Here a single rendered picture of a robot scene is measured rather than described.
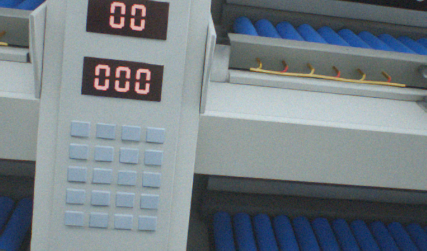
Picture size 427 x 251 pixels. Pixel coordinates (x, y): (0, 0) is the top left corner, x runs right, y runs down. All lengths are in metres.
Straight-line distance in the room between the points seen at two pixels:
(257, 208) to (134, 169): 0.20
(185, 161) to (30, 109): 0.10
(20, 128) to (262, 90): 0.16
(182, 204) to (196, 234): 0.16
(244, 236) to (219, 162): 0.14
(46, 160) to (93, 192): 0.03
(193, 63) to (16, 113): 0.11
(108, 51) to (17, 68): 0.08
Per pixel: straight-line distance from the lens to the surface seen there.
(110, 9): 0.25
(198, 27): 0.25
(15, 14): 0.33
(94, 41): 0.25
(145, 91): 0.24
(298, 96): 0.30
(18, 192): 0.43
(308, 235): 0.42
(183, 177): 0.26
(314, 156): 0.28
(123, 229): 0.26
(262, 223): 0.42
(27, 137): 0.27
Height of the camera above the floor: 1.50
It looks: 5 degrees down
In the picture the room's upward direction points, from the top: 6 degrees clockwise
